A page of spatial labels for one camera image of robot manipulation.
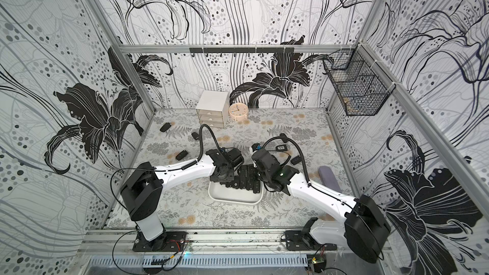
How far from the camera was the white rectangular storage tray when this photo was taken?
31.5 inches

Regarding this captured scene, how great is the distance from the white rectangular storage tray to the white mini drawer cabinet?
0.36m

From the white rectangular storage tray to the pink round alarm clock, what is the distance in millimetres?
431

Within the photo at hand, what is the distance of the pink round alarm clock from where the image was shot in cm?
115

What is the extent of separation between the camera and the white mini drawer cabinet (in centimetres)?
104

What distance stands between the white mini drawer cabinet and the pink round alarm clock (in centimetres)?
7
